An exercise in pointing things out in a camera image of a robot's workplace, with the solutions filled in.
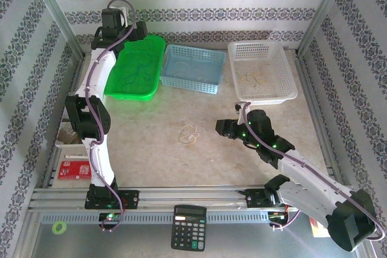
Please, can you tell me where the black desk calculator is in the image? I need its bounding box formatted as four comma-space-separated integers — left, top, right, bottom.
171, 205, 208, 252

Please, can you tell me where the red blister pack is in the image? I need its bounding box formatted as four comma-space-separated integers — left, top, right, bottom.
308, 214, 330, 238

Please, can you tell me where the thin white cable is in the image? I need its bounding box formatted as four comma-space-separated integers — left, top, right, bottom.
174, 60, 213, 83
181, 121, 209, 138

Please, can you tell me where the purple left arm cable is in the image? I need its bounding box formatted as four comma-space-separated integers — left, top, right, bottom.
85, 0, 137, 233

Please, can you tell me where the yellow green striped cable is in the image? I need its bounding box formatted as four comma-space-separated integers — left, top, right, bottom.
250, 63, 272, 86

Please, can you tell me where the white plastic basket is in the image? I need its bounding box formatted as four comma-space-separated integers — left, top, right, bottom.
227, 40, 299, 106

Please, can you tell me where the light blue plastic basket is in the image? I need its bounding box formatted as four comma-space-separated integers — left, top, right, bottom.
159, 44, 227, 95

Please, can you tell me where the aluminium mounting rail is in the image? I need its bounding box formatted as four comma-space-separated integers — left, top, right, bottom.
28, 187, 351, 212

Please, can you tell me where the green tape roll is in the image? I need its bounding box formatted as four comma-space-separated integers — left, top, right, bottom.
51, 221, 68, 236

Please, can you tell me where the picture book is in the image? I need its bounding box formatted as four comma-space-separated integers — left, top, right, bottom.
54, 109, 85, 149

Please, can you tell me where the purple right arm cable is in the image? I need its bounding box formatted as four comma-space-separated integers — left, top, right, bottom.
240, 102, 386, 242

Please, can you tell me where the green plastic basket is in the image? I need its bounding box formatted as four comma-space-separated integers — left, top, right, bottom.
103, 34, 166, 102

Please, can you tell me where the aluminium frame post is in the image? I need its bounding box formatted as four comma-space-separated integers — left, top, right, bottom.
296, 0, 354, 57
25, 0, 87, 58

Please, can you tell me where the red flat package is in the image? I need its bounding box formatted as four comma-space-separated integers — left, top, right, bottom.
57, 160, 93, 181

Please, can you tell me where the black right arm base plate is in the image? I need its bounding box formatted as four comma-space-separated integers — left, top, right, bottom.
244, 188, 291, 210

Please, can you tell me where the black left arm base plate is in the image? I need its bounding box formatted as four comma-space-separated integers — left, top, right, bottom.
84, 190, 140, 210

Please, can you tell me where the small controller board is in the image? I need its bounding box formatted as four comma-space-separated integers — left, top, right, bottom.
268, 211, 290, 226
99, 212, 123, 226

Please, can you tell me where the small left controller board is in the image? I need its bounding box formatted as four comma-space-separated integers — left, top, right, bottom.
99, 212, 123, 226

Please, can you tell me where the thin yellow cable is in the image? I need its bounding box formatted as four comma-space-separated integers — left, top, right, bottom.
177, 124, 201, 145
235, 69, 252, 86

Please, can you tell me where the grey slotted cable duct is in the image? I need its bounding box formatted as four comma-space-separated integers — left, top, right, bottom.
41, 211, 288, 226

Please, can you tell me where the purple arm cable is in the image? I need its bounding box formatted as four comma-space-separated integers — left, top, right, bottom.
240, 102, 386, 242
85, 0, 137, 233

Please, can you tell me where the small right controller board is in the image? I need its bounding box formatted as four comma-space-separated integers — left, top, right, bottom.
268, 211, 290, 226

